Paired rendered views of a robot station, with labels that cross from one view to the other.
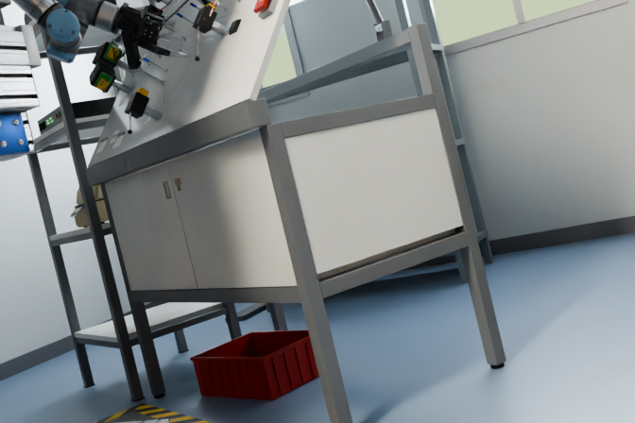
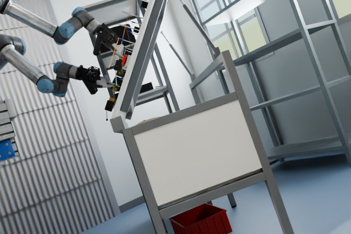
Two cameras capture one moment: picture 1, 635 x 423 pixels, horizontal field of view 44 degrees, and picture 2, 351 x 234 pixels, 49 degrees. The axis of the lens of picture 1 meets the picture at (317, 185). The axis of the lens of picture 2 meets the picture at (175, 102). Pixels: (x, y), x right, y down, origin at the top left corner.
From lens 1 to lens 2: 1.09 m
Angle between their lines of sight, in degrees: 29
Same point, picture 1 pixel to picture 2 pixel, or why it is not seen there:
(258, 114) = (116, 125)
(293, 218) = (140, 177)
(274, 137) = (127, 136)
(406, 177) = (217, 144)
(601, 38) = not seen: outside the picture
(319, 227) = (158, 180)
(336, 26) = (282, 14)
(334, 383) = not seen: outside the picture
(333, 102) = (286, 56)
